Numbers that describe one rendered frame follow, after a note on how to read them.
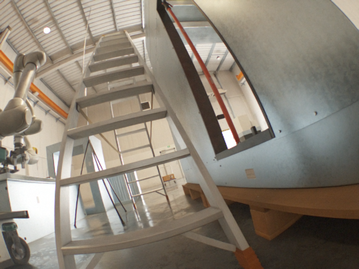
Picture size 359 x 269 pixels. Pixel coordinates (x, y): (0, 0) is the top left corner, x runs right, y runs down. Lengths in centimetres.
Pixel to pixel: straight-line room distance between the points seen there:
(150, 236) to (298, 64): 58
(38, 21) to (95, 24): 307
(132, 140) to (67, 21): 855
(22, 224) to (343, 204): 194
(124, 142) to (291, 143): 1103
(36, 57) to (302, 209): 165
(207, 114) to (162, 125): 1027
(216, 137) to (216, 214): 69
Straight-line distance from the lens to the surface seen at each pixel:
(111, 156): 1131
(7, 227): 111
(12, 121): 102
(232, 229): 47
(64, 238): 56
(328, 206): 39
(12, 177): 170
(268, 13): 52
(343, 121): 41
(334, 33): 41
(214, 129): 107
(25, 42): 988
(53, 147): 374
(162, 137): 1104
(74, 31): 921
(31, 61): 142
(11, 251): 113
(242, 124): 560
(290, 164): 54
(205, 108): 111
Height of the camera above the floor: 35
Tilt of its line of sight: 14 degrees up
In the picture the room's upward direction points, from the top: 18 degrees counter-clockwise
